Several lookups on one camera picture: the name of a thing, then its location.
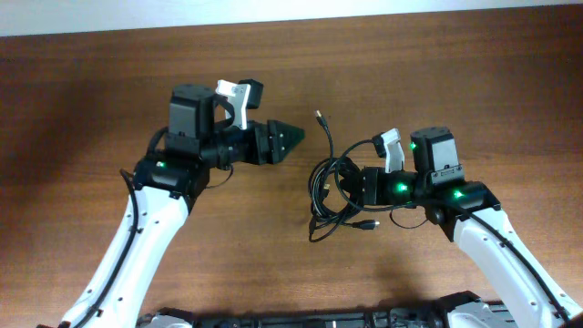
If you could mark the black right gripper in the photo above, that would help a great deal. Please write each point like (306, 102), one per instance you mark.
(374, 192)

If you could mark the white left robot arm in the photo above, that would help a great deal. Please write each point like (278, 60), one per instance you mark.
(208, 129)

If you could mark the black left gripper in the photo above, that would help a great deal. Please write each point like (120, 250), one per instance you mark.
(269, 150)

